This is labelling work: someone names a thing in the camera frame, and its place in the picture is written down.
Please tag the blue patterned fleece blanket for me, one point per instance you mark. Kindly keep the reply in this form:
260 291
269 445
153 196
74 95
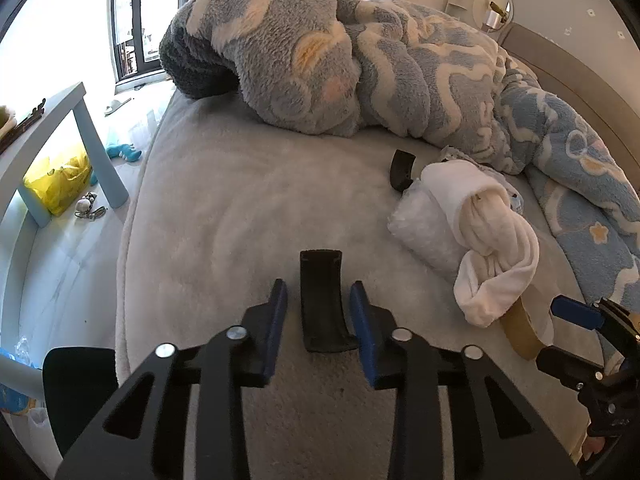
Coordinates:
380 70

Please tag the key bundle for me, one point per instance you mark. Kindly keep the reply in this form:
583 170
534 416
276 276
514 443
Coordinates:
89 208

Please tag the blue printed bag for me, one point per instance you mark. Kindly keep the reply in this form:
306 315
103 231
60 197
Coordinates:
15 400

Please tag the window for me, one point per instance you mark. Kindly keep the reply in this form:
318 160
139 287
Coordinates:
145 15

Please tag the dark green trash bin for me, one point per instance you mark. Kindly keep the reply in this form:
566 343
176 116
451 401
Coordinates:
75 395

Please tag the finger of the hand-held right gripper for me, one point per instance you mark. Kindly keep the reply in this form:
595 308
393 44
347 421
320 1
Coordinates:
562 365
575 312

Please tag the brown tape roll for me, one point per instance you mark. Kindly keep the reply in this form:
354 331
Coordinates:
520 327

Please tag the grey padded headboard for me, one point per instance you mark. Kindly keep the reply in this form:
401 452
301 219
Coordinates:
575 75

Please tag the round wall lamp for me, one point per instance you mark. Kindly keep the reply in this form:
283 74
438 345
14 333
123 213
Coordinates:
492 7

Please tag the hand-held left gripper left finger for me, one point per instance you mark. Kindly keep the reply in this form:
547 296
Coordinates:
276 332

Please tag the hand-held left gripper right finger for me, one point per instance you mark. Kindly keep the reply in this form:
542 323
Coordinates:
361 335

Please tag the black curved plastic piece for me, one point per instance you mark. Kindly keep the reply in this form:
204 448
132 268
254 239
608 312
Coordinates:
320 305
400 170

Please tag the clear plastic bag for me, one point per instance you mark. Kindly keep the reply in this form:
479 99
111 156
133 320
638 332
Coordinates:
22 346

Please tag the light blue table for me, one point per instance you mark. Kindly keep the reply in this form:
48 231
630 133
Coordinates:
40 130

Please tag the yellow plastic bag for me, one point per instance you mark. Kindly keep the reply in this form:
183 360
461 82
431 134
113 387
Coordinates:
57 182

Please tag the white cloth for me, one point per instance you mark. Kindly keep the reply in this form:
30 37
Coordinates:
492 240

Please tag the brown sticks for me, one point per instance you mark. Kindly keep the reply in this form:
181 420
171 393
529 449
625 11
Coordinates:
27 119

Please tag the teal toy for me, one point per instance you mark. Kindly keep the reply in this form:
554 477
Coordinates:
120 152

